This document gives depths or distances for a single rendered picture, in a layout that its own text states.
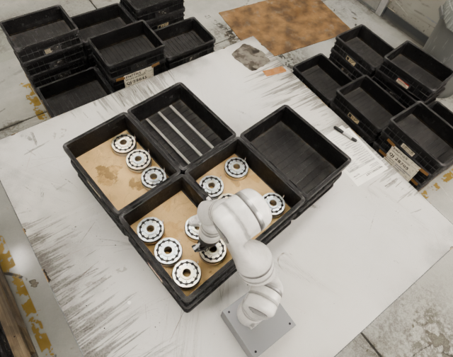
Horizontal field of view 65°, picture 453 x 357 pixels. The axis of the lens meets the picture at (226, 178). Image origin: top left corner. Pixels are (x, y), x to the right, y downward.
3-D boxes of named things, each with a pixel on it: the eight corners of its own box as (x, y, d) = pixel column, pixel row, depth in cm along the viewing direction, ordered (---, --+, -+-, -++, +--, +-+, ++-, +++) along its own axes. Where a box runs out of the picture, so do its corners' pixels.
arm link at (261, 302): (275, 319, 96) (263, 326, 111) (288, 287, 101) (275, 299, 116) (244, 302, 97) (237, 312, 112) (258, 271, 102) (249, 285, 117)
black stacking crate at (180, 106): (234, 151, 162) (237, 135, 152) (182, 186, 150) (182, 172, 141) (180, 98, 175) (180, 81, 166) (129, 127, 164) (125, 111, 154)
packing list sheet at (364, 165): (390, 166, 179) (391, 166, 179) (359, 188, 171) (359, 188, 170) (344, 123, 191) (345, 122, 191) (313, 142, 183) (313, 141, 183)
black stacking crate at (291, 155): (342, 174, 161) (352, 160, 151) (299, 212, 149) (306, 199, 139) (279, 120, 174) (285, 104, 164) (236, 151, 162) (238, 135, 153)
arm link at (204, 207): (194, 201, 105) (201, 201, 91) (223, 197, 107) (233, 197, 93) (197, 225, 104) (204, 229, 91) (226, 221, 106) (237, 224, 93)
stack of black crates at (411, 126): (429, 182, 245) (474, 144, 207) (402, 204, 234) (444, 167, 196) (386, 142, 260) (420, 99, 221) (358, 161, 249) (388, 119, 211)
